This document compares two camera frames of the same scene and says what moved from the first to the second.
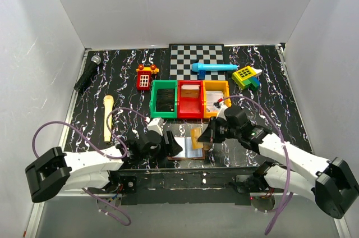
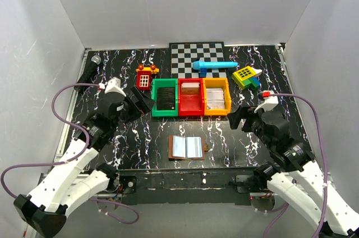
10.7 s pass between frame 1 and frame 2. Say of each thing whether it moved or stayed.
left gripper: moved
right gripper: moved
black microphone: stayed
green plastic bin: stayed
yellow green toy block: stayed
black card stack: stayed
